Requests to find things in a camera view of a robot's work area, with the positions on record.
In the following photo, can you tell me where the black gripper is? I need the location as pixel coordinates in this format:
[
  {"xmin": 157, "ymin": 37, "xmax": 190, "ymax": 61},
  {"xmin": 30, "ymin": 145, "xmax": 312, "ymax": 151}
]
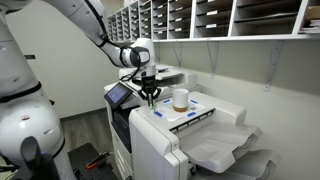
[{"xmin": 138, "ymin": 64, "xmax": 163, "ymax": 108}]

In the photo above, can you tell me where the white paper sheet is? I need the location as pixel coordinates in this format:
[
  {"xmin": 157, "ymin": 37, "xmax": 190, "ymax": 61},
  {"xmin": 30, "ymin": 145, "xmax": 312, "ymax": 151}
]
[{"xmin": 151, "ymin": 97, "xmax": 208, "ymax": 123}]

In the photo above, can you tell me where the white mug with brown base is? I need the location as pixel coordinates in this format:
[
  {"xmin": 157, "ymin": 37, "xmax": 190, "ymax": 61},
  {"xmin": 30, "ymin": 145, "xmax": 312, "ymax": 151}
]
[{"xmin": 172, "ymin": 88, "xmax": 190, "ymax": 113}]

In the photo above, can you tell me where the copier touchscreen control panel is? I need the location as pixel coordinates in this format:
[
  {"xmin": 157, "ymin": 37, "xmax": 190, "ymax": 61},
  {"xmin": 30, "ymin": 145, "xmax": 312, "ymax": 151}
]
[{"xmin": 103, "ymin": 82, "xmax": 134, "ymax": 111}]

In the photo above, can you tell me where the large multifunction office copier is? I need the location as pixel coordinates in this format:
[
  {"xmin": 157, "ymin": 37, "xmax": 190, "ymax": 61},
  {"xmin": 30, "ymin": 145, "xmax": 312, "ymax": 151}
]
[{"xmin": 103, "ymin": 64, "xmax": 202, "ymax": 180}]

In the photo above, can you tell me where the white copier finisher unit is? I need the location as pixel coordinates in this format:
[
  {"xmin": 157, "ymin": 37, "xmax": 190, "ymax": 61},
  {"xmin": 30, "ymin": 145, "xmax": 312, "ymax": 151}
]
[{"xmin": 128, "ymin": 90, "xmax": 282, "ymax": 180}]

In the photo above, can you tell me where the white finisher output tray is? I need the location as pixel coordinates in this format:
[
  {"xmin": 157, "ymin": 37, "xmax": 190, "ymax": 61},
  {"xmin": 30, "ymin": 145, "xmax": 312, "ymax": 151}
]
[
  {"xmin": 178, "ymin": 120, "xmax": 264, "ymax": 175},
  {"xmin": 192, "ymin": 148, "xmax": 282, "ymax": 180}
]

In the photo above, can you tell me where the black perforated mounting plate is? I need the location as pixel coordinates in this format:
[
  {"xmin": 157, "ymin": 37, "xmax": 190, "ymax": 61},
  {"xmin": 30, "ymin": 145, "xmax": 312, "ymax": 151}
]
[{"xmin": 67, "ymin": 143, "xmax": 118, "ymax": 180}]

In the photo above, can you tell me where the stack of papers in sorter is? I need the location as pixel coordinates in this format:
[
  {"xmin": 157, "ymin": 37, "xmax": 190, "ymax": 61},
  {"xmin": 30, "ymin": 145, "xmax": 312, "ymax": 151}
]
[{"xmin": 297, "ymin": 5, "xmax": 320, "ymax": 35}]

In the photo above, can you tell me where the white metal shelf bracket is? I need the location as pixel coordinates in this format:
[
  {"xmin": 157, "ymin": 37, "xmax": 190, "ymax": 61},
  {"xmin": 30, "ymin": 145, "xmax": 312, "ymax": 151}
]
[
  {"xmin": 262, "ymin": 40, "xmax": 285, "ymax": 93},
  {"xmin": 170, "ymin": 41, "xmax": 185, "ymax": 68},
  {"xmin": 206, "ymin": 41, "xmax": 221, "ymax": 80}
]

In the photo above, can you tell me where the black clamp with orange handle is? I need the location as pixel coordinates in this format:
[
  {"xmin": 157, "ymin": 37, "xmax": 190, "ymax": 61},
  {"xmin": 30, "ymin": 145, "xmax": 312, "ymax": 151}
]
[{"xmin": 85, "ymin": 151, "xmax": 111, "ymax": 171}]

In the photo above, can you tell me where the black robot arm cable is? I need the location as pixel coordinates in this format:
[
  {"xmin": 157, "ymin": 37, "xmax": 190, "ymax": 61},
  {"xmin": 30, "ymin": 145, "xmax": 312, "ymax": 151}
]
[{"xmin": 83, "ymin": 0, "xmax": 150, "ymax": 83}]

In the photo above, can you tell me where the white wall mail sorter shelf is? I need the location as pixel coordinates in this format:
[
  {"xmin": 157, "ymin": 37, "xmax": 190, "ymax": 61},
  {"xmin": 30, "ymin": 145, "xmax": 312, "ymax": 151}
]
[{"xmin": 106, "ymin": 0, "xmax": 320, "ymax": 43}]

